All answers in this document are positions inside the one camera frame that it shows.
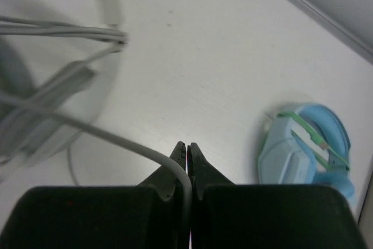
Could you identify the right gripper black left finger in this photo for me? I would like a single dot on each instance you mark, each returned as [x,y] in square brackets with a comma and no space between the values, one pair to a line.
[148,215]

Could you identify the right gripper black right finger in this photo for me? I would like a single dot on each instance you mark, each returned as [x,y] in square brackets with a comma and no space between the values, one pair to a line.
[227,215]

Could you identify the white grey headphones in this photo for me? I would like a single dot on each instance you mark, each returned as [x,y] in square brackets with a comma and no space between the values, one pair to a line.
[62,55]

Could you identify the light blue headphones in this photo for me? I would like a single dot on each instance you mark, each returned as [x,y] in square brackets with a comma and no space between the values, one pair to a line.
[307,144]

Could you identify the aluminium table edge rail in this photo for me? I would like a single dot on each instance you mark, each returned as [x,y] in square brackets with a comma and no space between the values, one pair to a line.
[314,10]

